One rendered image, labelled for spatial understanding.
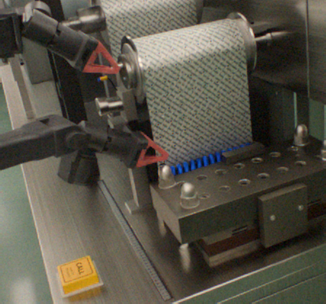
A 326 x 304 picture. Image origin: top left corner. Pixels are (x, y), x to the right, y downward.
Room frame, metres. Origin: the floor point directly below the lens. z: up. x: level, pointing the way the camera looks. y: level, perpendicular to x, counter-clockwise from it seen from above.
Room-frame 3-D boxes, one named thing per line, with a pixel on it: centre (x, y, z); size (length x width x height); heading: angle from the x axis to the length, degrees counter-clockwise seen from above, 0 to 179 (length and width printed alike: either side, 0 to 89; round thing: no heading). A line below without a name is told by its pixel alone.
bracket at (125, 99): (1.01, 0.08, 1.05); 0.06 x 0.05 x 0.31; 107
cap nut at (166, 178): (0.86, 0.00, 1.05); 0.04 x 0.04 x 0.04
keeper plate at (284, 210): (0.78, -0.22, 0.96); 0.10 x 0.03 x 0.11; 107
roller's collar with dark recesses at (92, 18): (1.22, 0.13, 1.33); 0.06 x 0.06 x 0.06; 17
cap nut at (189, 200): (0.77, -0.04, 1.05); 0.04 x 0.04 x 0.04
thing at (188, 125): (0.96, -0.10, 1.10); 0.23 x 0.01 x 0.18; 107
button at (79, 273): (0.77, 0.21, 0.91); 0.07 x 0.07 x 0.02; 17
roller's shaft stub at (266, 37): (1.07, -0.25, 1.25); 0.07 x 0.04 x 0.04; 107
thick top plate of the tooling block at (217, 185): (0.86, -0.18, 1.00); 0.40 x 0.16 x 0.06; 107
